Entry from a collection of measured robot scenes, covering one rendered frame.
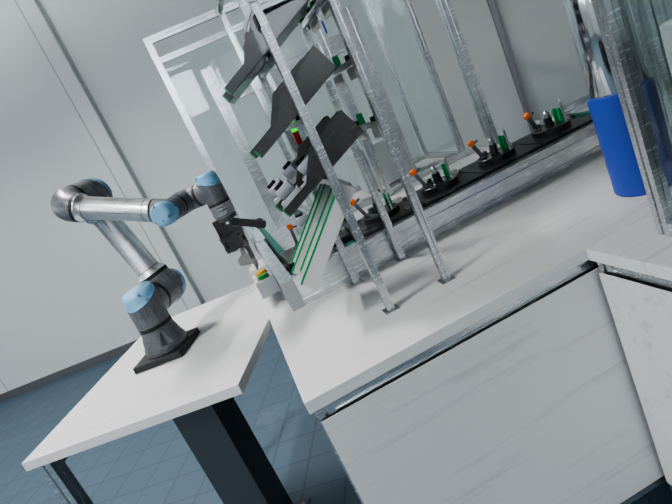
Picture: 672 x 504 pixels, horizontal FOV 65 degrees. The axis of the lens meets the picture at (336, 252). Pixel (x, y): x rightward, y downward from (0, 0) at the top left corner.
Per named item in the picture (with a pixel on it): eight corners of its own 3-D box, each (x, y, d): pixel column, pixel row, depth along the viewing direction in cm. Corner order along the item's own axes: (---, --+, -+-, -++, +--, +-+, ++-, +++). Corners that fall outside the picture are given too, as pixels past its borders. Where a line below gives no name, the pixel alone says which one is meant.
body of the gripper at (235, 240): (227, 252, 182) (211, 221, 179) (250, 241, 184) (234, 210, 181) (228, 256, 175) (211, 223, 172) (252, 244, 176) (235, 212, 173)
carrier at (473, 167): (488, 177, 182) (475, 144, 179) (456, 176, 205) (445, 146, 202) (545, 148, 186) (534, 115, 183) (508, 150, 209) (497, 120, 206)
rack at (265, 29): (386, 315, 135) (246, 4, 115) (349, 284, 170) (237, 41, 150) (456, 277, 138) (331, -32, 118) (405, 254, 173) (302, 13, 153)
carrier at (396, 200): (364, 240, 175) (349, 206, 172) (345, 231, 198) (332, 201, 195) (426, 209, 179) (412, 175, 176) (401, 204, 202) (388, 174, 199)
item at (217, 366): (26, 471, 149) (20, 463, 149) (154, 330, 235) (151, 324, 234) (243, 393, 136) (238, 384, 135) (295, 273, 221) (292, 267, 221)
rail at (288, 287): (293, 311, 168) (278, 282, 166) (263, 262, 253) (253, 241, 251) (308, 303, 169) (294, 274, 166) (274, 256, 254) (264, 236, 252)
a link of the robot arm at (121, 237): (154, 319, 190) (50, 198, 180) (175, 301, 203) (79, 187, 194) (176, 304, 185) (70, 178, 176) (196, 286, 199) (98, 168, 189)
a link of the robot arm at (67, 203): (29, 194, 168) (168, 198, 158) (53, 185, 178) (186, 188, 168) (38, 228, 172) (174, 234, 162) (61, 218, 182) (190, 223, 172)
